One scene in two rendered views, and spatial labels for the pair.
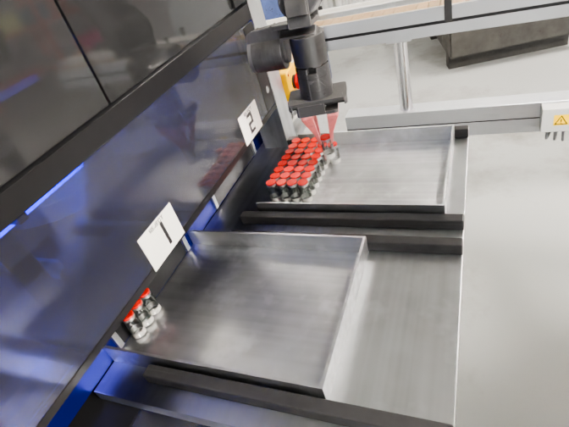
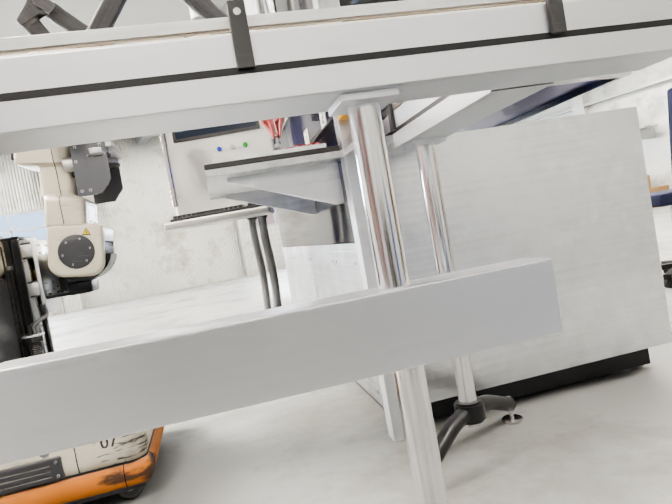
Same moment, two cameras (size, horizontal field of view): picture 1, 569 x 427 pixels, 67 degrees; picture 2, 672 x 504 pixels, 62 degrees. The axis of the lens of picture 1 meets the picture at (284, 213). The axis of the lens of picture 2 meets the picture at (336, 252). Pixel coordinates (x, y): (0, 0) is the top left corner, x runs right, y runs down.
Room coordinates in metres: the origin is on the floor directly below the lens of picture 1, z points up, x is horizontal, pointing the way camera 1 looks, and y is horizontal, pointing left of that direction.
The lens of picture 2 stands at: (2.15, -1.23, 0.65)
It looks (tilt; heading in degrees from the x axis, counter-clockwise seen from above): 2 degrees down; 138
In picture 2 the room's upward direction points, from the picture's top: 10 degrees counter-clockwise
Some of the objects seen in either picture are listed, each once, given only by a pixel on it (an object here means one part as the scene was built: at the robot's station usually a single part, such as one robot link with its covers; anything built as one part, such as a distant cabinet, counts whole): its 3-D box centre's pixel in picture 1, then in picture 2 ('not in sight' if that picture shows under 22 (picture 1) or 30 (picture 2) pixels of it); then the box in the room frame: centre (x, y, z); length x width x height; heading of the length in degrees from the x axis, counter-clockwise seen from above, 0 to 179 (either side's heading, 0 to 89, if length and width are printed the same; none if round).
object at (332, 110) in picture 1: (321, 120); (274, 124); (0.72, -0.12, 1.02); 0.07 x 0.07 x 0.09; 74
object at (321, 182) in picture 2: not in sight; (286, 191); (0.80, -0.18, 0.80); 0.34 x 0.03 x 0.13; 60
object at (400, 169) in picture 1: (358, 169); (267, 163); (0.72, -0.17, 0.90); 0.34 x 0.26 x 0.04; 59
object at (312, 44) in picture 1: (305, 48); not in sight; (0.72, -0.12, 1.16); 0.07 x 0.06 x 0.07; 67
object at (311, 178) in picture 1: (316, 168); not in sight; (0.76, -0.09, 0.90); 0.18 x 0.02 x 0.05; 149
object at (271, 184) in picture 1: (286, 169); not in sight; (0.80, -0.03, 0.90); 0.18 x 0.02 x 0.05; 149
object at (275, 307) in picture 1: (241, 297); not in sight; (0.48, 0.10, 0.90); 0.34 x 0.26 x 0.04; 60
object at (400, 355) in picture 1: (317, 237); (277, 177); (0.59, -0.04, 0.87); 0.70 x 0.48 x 0.02; 150
